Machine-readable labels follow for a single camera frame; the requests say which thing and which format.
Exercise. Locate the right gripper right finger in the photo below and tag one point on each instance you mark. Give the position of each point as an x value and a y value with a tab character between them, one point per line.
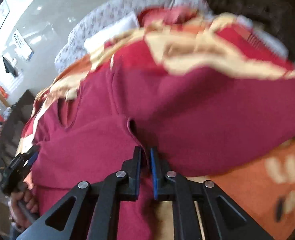
201	210

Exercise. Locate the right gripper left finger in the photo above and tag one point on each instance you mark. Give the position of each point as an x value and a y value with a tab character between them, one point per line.
90	211

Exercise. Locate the dark red sweater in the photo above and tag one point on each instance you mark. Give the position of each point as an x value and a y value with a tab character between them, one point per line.
239	132

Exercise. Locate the person's left hand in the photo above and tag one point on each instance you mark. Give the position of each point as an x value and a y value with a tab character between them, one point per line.
20	200

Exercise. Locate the red orange patterned blanket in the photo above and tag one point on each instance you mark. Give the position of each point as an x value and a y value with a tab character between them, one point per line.
222	43

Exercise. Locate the dark wooden side table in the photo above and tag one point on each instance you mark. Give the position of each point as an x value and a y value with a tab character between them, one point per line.
20	113

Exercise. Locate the white pillow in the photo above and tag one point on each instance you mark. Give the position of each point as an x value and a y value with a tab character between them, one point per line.
129	22

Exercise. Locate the red satin pillow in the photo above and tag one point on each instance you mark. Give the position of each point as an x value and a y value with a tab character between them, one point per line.
159	16

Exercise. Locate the dark carved wooden nightstand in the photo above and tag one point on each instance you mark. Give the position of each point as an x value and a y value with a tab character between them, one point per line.
277	17

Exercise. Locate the dark cloth hanging on wall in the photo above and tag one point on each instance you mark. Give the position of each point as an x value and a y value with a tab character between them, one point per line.
9	68

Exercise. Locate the white wall paper notice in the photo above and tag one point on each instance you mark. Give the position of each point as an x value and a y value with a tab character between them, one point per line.
23	49

